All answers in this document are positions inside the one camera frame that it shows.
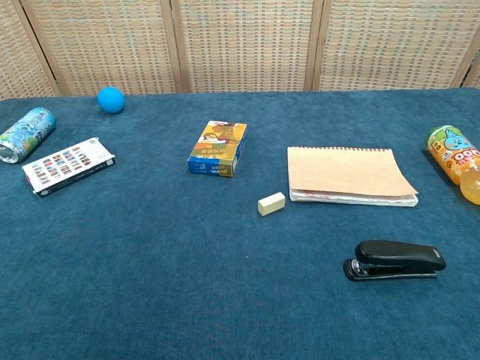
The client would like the spiral notebook with tan cover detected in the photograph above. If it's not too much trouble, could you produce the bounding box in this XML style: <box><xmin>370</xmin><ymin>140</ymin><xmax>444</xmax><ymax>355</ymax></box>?
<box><xmin>286</xmin><ymin>145</ymin><xmax>419</xmax><ymax>207</ymax></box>

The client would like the black stapler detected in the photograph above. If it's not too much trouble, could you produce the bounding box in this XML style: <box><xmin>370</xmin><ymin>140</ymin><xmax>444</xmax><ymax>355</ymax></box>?
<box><xmin>343</xmin><ymin>240</ymin><xmax>448</xmax><ymax>282</ymax></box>

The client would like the orange juice bottle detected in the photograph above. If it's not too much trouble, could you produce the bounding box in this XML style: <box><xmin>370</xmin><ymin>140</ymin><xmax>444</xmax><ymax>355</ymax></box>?
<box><xmin>425</xmin><ymin>125</ymin><xmax>480</xmax><ymax>206</ymax></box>

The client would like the blue and yellow carton box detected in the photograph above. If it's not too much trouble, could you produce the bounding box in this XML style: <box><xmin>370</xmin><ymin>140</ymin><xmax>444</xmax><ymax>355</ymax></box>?
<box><xmin>187</xmin><ymin>120</ymin><xmax>248</xmax><ymax>179</ymax></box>

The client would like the cream rectangular eraser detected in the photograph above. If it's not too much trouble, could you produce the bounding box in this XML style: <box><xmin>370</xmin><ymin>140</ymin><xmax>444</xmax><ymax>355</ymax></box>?
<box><xmin>257</xmin><ymin>192</ymin><xmax>287</xmax><ymax>217</ymax></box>

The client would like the blue table cloth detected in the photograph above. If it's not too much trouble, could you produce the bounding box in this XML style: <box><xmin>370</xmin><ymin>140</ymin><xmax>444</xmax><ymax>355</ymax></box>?
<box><xmin>0</xmin><ymin>87</ymin><xmax>480</xmax><ymax>360</ymax></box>

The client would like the woven folding screen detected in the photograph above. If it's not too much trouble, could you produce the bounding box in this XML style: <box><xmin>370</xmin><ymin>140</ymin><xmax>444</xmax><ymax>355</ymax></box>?
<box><xmin>0</xmin><ymin>0</ymin><xmax>480</xmax><ymax>101</ymax></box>

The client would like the blue ball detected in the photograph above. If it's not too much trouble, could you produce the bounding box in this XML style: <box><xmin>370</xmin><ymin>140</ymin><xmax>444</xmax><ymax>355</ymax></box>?
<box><xmin>97</xmin><ymin>86</ymin><xmax>125</xmax><ymax>114</ymax></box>

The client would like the white box with picture grid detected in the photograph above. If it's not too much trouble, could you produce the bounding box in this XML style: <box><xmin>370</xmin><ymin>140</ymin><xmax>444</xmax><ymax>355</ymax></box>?
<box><xmin>22</xmin><ymin>137</ymin><xmax>116</xmax><ymax>199</ymax></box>

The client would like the blue printed drink can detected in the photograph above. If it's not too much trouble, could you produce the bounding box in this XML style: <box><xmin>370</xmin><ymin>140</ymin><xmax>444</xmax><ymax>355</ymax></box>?
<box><xmin>0</xmin><ymin>106</ymin><xmax>57</xmax><ymax>164</ymax></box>

